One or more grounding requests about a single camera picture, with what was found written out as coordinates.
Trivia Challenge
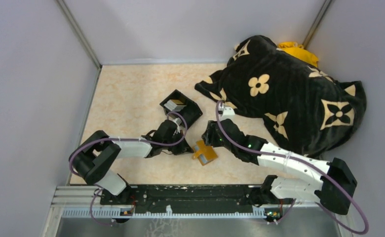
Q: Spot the stack of white cards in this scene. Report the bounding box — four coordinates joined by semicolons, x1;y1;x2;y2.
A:
164;99;186;112

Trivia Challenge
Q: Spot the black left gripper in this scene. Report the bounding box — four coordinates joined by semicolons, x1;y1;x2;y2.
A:
162;130;193;156

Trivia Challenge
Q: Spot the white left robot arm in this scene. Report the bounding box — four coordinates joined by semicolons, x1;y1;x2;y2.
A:
69;119;193;204

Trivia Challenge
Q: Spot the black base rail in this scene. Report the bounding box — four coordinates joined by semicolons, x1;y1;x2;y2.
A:
50;183;348;226

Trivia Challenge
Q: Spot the black plastic card box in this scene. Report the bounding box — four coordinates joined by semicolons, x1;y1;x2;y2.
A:
159;89;203;127

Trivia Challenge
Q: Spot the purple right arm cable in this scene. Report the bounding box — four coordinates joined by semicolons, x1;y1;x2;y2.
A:
215;100;370;236

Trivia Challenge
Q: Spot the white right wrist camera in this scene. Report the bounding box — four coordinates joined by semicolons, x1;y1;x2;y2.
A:
218;104;235;121

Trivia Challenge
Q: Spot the black flower-pattern blanket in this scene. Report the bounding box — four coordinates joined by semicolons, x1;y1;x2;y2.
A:
195;35;367;158

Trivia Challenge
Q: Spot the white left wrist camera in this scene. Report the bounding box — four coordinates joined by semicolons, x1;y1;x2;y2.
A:
172;117;184;132

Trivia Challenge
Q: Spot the yellow cloth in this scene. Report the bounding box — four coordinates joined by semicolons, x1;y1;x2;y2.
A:
277;41;319;67

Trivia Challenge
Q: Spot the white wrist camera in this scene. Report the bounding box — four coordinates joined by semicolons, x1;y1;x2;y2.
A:
218;104;235;121
172;117;184;132

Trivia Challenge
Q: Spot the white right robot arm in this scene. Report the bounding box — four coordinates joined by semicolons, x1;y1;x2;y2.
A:
201;119;357;215

